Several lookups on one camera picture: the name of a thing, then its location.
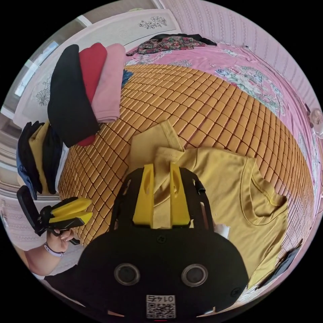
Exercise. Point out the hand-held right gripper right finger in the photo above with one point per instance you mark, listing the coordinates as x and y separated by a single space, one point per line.
179 202

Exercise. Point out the person's left forearm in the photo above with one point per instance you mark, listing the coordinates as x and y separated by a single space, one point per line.
41 261

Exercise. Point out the person's body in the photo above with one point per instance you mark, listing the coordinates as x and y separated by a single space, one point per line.
61 282

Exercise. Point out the black red pink clothes pile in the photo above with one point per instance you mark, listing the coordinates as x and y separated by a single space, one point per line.
68 101

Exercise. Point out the floral and black clothes pile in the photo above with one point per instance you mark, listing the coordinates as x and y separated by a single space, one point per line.
166 43

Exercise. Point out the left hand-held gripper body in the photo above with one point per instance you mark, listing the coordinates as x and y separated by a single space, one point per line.
45 222

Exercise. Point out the person's left hand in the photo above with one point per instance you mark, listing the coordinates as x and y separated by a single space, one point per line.
61 239

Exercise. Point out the black yellow blue clothes pile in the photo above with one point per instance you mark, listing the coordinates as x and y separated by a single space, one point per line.
35 154

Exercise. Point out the brown short sleeve shirt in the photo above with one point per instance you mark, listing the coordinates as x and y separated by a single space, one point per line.
222 191

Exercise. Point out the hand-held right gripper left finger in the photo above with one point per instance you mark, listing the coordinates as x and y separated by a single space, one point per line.
143 199

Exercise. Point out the small white fan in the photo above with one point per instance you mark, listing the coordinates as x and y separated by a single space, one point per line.
316 121

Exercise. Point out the bed with woven mat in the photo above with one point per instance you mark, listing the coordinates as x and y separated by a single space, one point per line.
202 101

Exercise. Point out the black flat item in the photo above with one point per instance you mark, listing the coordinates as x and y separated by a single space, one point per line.
285 265

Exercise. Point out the window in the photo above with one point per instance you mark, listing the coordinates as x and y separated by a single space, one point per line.
30 73

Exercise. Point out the white flowered headboard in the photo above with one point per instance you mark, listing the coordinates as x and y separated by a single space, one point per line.
118 30

